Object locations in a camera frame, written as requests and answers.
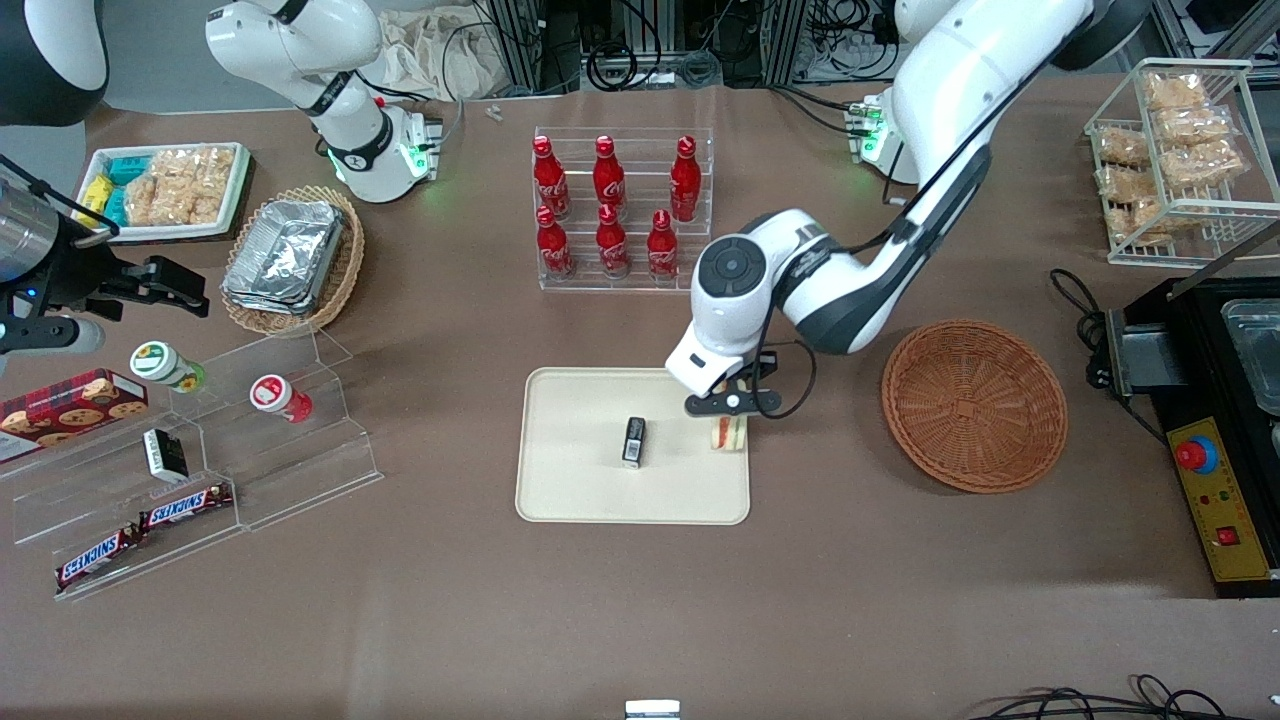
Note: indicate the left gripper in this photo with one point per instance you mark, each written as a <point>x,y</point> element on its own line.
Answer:
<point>767,368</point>

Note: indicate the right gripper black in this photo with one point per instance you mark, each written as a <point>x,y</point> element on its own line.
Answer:
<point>82,274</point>

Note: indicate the triangle sandwich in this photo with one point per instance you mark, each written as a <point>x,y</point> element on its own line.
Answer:
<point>730,434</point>

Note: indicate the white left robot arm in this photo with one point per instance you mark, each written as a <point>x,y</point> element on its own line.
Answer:
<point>950,80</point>

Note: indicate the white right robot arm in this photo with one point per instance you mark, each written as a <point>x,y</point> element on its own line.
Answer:
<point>350,120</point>

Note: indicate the oval tan wicker basket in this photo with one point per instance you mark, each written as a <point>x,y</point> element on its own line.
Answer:
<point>340,280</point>

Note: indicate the cream rectangular tray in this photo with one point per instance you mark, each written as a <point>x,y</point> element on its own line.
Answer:
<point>580,480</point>

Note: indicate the round brown wicker basket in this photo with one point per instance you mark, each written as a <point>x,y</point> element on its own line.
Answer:
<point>975,405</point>

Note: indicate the white rectangular snack dish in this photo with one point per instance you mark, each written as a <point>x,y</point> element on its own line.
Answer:
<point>160,233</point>

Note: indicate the green-lidded drink bottle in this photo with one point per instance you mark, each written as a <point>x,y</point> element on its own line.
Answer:
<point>160,362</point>

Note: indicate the puffed rice snack pack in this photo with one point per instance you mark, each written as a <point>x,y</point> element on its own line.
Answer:
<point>150,200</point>
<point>195,205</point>
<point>175,165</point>
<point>218,162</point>

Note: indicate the teal snack packet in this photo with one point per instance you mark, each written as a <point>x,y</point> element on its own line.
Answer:
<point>113,205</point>
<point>128,168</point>

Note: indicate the yellow snack packet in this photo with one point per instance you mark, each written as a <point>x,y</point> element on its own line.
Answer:
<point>93,190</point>

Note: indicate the small black carton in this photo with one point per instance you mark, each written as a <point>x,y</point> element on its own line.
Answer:
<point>634,442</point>

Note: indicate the aluminium foil container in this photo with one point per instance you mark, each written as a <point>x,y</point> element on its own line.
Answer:
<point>285,255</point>

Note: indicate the red cookie box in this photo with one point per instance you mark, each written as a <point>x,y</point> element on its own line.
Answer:
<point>70,410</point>

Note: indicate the clear acrylic bottle rack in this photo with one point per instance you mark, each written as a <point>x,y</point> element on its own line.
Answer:
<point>630,285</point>

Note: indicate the red and white cup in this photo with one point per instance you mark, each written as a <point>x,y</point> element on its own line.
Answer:
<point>272,392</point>

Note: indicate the red cola bottle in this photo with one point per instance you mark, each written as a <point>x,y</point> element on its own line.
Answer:
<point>685,180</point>
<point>553,250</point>
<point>550,180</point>
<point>661,250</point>
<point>608,178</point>
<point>611,245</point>

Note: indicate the black and white small box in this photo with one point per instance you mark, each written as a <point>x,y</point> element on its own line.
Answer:
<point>165,455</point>

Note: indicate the Snickers chocolate bar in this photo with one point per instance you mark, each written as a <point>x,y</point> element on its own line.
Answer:
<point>185,506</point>
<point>97,558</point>

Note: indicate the clear acrylic stepped shelf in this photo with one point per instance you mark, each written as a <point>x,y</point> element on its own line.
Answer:
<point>300,470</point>

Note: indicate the white box at table edge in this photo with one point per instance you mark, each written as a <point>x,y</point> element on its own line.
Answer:
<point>652,710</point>

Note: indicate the crumpled white cloth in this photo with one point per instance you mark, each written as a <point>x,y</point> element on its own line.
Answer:
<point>430,55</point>

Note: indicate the clear-wrapped crispy snack packet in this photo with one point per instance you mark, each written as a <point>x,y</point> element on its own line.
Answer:
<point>1120,145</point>
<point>1122,185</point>
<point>1195,125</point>
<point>1145,220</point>
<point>1200,165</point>
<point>1175,92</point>

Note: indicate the red emergency stop button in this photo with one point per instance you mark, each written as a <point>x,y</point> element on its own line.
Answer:
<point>1195,455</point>

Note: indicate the black appliance with yellow panel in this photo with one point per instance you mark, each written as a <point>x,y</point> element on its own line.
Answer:
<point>1200,340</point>

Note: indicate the steel pan in appliance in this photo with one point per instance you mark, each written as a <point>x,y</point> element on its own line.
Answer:
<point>1255,350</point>

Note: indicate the aluminium frame post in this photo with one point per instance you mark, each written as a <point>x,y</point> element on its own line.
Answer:
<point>785,40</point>
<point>525,45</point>

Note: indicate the red rocker switch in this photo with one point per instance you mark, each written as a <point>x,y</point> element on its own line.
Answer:
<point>1228,536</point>

